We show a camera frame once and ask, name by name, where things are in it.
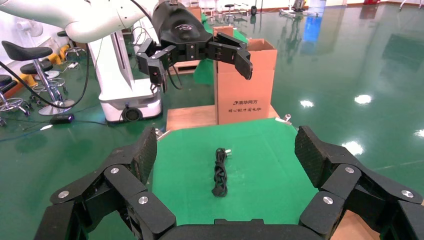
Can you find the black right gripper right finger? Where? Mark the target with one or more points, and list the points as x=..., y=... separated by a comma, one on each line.
x=311, y=155

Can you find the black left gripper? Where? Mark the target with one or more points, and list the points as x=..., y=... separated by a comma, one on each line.
x=180, y=30

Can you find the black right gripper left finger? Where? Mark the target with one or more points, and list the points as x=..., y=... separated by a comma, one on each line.
x=140, y=155

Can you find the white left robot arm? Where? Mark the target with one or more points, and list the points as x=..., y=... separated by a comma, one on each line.
x=82, y=20

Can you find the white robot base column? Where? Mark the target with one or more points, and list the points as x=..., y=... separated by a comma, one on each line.
x=116, y=82

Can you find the tall printed cardboard box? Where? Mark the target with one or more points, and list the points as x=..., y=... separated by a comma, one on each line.
x=245, y=86

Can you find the wooden pallet crate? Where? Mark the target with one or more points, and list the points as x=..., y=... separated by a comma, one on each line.
x=184, y=67

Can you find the metal binder clip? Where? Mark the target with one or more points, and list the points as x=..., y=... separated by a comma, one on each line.
x=161, y=134
x=287, y=117

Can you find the green table cloth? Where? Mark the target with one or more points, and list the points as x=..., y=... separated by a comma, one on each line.
x=258, y=165

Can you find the black round seat stool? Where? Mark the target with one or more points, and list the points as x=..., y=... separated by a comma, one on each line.
x=229, y=6
x=62, y=33
x=5, y=81
x=34, y=68

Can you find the black power adapter brick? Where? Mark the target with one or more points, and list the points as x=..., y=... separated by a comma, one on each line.
x=62, y=119

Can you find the white power strip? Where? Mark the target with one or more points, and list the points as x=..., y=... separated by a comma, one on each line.
x=73, y=65

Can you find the yellow plastic base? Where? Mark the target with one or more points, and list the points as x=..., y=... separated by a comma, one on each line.
x=58, y=54

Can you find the black saddle seat stool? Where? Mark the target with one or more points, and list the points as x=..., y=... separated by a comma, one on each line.
x=24, y=51

